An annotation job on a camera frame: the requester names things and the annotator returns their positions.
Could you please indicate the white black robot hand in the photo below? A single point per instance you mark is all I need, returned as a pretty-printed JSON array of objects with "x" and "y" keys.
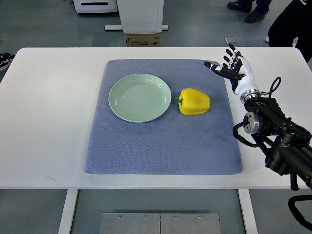
[{"x": 237, "y": 69}]

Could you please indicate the yellow bell pepper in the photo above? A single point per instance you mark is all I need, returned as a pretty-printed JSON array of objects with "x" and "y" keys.
[{"x": 193, "y": 102}]

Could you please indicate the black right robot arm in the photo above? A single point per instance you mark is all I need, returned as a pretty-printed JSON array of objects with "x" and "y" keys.
[{"x": 286, "y": 145}]

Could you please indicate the grey floor outlet plate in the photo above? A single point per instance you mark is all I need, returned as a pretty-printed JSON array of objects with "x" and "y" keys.
[{"x": 231, "y": 40}]

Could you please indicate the light green plate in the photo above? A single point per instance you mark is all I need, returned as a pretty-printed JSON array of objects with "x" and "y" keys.
[{"x": 139, "y": 98}]

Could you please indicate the black shoe right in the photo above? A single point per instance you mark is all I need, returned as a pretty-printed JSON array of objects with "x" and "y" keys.
[{"x": 254, "y": 17}]

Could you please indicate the black shoe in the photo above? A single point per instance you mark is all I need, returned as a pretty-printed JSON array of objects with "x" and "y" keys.
[
  {"x": 239, "y": 6},
  {"x": 254, "y": 17}
]

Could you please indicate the black shoe left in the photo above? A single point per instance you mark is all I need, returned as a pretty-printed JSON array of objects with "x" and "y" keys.
[{"x": 239, "y": 6}]

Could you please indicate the person in black trousers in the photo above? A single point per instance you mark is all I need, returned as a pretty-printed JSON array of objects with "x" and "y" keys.
[{"x": 295, "y": 21}]

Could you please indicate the blue textured cloth mat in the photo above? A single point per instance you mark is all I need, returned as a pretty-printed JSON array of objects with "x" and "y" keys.
[{"x": 172, "y": 144}]

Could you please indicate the cardboard box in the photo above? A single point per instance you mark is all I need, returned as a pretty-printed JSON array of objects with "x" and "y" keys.
[{"x": 143, "y": 40}]

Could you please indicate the white right table leg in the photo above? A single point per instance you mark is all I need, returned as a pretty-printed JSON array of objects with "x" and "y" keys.
[{"x": 247, "y": 211}]

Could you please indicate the white table leg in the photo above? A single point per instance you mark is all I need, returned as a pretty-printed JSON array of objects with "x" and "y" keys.
[
  {"x": 247, "y": 211},
  {"x": 68, "y": 211}
]

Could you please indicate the white machine with slot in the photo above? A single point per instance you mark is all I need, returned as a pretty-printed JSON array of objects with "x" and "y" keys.
[{"x": 95, "y": 6}]

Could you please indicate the black white sneaker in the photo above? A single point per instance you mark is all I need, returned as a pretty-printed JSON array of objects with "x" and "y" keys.
[{"x": 6, "y": 60}]

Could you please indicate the white left table leg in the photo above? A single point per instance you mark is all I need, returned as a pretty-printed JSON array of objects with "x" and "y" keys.
[{"x": 68, "y": 211}]

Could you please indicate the white pedestal column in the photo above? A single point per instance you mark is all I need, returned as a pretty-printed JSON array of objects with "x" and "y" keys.
[{"x": 139, "y": 17}]

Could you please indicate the grey metal base plate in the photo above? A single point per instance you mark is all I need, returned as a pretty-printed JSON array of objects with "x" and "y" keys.
[{"x": 154, "y": 223}]

